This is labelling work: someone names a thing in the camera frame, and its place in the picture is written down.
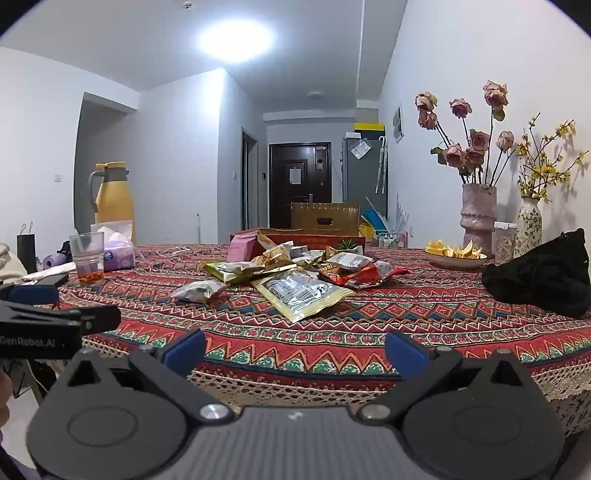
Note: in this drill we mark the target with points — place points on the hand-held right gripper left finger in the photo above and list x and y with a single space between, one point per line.
187 353

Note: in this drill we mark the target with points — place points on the large yellow silver snack packet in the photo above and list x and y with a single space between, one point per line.
300 293

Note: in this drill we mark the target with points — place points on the dried pink roses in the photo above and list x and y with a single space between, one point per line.
461 154

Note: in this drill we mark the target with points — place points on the floral white vase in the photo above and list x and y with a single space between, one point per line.
528 228

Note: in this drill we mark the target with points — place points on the black flat device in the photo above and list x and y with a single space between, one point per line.
48 279

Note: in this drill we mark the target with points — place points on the hanging folded umbrellas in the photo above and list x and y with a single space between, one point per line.
381 166

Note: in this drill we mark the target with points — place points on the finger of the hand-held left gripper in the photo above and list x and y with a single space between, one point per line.
101 318
34 294

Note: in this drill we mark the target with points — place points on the pile of assorted snack packets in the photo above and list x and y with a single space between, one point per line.
277 254

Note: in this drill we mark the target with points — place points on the wall panel cover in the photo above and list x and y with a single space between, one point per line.
398 123

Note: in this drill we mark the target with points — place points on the clear plastic cup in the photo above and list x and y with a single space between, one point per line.
87 258

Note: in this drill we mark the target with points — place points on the paper notice on door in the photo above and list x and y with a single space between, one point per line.
295 176

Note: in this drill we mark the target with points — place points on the yellow flower branches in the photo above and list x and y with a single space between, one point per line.
545 170

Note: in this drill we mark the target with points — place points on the pink ribbed vase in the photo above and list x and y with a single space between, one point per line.
479 221

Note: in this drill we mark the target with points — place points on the black paper bag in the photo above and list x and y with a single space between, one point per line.
27 251

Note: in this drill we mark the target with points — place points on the round ceiling light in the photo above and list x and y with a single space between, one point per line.
235 39

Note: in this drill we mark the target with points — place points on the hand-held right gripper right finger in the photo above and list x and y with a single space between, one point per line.
406 354

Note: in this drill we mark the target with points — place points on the beige plate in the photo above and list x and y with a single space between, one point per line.
455 262

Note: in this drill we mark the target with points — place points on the red cardboard box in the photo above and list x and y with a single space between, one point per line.
318 241

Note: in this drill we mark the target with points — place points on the red snack packet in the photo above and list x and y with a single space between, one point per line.
369 276

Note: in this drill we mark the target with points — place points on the small silver snack packet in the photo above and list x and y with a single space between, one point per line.
198 291

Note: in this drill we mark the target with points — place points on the purple rolled mat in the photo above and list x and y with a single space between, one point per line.
54 262

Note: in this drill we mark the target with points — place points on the yellow thermos jug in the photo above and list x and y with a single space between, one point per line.
114 198

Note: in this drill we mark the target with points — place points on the glass jar of seeds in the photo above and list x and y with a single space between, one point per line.
504 242

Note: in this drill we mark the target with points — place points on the yellow box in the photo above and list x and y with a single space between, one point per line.
369 127

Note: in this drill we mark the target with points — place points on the grey refrigerator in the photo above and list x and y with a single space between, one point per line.
362 180

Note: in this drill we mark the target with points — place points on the purple tissue pack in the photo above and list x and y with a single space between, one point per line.
121 254

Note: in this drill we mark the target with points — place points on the dark brown entry door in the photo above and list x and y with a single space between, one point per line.
300 203

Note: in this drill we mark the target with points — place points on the pink snack packet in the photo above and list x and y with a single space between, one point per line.
241 248

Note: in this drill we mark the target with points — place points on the rack with bottles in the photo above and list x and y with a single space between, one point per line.
390 240

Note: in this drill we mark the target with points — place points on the plate of orange slices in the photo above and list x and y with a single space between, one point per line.
455 250

